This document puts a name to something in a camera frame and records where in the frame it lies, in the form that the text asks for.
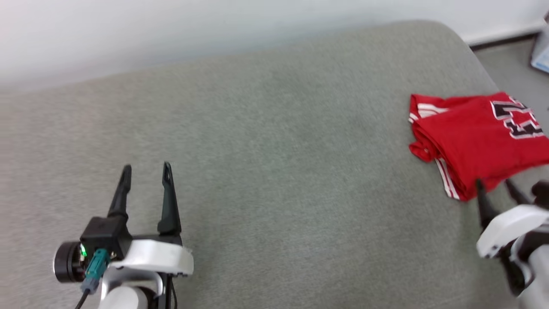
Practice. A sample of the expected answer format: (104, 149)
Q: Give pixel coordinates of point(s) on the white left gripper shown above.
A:
(154, 255)

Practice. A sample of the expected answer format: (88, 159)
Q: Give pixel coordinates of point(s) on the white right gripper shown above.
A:
(508, 227)

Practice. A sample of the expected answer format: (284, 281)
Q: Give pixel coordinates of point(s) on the red and white basketball jersey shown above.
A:
(476, 137)

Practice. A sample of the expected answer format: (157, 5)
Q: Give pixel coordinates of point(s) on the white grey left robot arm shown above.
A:
(128, 292)

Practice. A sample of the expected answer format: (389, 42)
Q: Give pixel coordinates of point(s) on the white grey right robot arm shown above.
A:
(529, 270)

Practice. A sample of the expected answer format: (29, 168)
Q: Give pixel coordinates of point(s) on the white cardboard box blue label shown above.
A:
(541, 47)

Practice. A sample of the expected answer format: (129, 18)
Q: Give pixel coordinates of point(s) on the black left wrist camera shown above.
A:
(98, 244)

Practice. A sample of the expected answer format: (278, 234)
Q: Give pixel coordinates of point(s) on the white wall baseboard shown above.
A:
(502, 36)

